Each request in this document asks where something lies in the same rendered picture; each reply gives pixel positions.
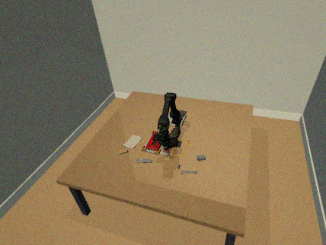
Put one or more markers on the beige flat rectangular pad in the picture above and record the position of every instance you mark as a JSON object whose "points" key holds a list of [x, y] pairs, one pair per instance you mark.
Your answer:
{"points": [[133, 141]]}

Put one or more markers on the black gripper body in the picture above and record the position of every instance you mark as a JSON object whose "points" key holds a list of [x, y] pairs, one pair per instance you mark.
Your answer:
{"points": [[171, 140]]}

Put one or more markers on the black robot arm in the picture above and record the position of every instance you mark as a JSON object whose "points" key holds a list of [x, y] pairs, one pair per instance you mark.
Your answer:
{"points": [[164, 120]]}

